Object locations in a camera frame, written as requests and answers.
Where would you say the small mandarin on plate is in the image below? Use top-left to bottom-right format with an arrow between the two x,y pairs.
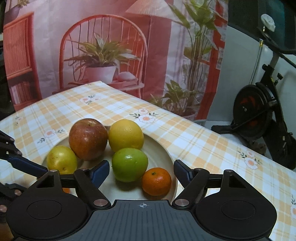
142,168 -> 171,196

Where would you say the black exercise bike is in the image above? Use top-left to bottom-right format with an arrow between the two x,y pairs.
211,14 -> 295,170

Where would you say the beige round plate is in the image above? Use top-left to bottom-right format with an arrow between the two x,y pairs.
41,126 -> 178,202

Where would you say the yellow lemon at plate back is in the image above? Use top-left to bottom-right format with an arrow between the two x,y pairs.
108,119 -> 144,152

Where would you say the orange plaid tablecloth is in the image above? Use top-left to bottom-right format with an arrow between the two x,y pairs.
1,82 -> 295,240

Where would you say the green lime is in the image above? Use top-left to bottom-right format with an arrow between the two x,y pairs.
111,148 -> 149,183

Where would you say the printed pink backdrop cloth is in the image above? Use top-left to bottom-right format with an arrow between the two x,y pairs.
1,1 -> 229,121

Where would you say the yellow-green plum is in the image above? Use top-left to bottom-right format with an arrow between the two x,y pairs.
46,146 -> 78,175

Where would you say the orange mandarin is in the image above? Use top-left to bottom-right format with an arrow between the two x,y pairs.
63,188 -> 71,194

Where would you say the dull red apple on plate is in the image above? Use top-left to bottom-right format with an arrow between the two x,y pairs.
69,118 -> 108,161

